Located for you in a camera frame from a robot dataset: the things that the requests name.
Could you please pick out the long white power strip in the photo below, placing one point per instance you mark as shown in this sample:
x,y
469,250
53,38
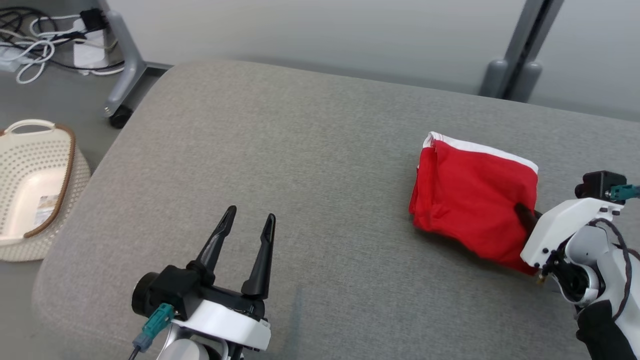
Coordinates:
x,y
11,59

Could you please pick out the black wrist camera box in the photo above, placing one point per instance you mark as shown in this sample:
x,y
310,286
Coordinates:
x,y
600,184
175,290

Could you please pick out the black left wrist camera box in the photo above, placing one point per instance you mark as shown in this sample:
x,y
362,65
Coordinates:
x,y
175,290

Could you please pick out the paper label in basket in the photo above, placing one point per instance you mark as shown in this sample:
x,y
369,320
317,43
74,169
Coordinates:
x,y
46,210

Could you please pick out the grey partition post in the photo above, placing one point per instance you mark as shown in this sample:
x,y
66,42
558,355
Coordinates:
x,y
525,35

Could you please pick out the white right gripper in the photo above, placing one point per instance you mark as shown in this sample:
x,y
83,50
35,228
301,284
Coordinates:
x,y
565,222

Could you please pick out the red shorts with white stripe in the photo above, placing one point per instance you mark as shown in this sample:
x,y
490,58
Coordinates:
x,y
465,200

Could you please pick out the white power box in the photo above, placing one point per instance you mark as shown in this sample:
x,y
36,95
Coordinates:
x,y
90,50

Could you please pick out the cream perforated laundry basket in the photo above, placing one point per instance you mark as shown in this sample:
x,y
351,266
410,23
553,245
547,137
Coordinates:
x,y
30,175

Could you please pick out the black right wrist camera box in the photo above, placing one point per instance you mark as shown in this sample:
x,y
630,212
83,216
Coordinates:
x,y
600,184

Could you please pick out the grey rounded post foot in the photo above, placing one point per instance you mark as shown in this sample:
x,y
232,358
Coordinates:
x,y
526,82
494,80

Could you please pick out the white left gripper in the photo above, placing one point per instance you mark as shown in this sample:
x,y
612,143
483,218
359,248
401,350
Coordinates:
x,y
230,325

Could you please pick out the black caster wheel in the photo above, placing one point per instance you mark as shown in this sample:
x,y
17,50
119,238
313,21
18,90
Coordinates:
x,y
120,117

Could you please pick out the black power adapter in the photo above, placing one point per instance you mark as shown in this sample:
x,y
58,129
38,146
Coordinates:
x,y
93,20

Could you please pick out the grey partition leg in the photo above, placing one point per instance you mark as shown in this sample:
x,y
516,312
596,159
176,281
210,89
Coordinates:
x,y
130,65

